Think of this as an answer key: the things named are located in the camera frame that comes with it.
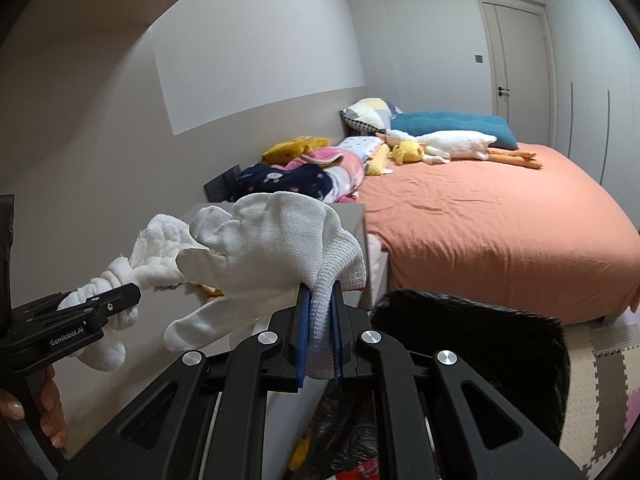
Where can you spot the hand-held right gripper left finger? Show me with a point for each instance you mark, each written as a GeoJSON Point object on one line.
{"type": "Point", "coordinates": [301, 340]}

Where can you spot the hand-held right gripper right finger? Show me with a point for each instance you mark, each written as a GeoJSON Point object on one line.
{"type": "Point", "coordinates": [337, 340]}

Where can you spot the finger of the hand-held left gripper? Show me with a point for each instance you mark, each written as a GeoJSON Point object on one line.
{"type": "Point", "coordinates": [100, 307]}

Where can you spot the white knotted cloth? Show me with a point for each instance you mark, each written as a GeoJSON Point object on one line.
{"type": "Point", "coordinates": [160, 245]}

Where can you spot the white knit glove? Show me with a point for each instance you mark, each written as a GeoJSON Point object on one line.
{"type": "Point", "coordinates": [280, 240]}

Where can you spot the trash bin with black bag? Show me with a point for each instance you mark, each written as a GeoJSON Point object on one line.
{"type": "Point", "coordinates": [475, 340]}

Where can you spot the person's left hand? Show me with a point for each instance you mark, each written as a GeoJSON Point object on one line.
{"type": "Point", "coordinates": [52, 410]}

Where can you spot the orange yellow snack packet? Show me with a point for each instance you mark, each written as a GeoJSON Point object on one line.
{"type": "Point", "coordinates": [211, 290]}

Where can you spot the grey cabinet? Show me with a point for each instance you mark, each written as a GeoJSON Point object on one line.
{"type": "Point", "coordinates": [350, 220]}

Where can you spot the pink blanket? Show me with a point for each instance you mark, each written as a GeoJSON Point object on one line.
{"type": "Point", "coordinates": [340, 170]}

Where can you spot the yellow patterned bolster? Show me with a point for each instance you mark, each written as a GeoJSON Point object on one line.
{"type": "Point", "coordinates": [377, 162]}

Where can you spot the bed with orange sheet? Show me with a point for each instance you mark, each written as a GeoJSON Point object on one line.
{"type": "Point", "coordinates": [490, 225]}

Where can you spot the yellow fleece blanket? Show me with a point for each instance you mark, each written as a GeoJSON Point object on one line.
{"type": "Point", "coordinates": [295, 149]}

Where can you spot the white patterned pillow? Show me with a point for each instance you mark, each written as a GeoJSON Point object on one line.
{"type": "Point", "coordinates": [357, 145]}

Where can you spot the yellow duck plush toy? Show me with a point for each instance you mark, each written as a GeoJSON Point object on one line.
{"type": "Point", "coordinates": [406, 152]}

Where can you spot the white goose plush toy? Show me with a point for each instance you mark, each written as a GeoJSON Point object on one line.
{"type": "Point", "coordinates": [450, 144]}

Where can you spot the checked patchwork pillow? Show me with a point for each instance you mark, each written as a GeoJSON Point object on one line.
{"type": "Point", "coordinates": [370, 112]}

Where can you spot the teal cushion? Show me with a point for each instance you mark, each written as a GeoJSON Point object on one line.
{"type": "Point", "coordinates": [450, 122]}

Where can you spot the foam puzzle floor mat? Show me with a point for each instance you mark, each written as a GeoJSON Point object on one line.
{"type": "Point", "coordinates": [607, 400]}

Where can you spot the beige door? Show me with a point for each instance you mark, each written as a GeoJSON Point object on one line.
{"type": "Point", "coordinates": [520, 60]}

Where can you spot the grey wardrobe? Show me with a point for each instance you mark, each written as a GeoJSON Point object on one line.
{"type": "Point", "coordinates": [590, 85]}

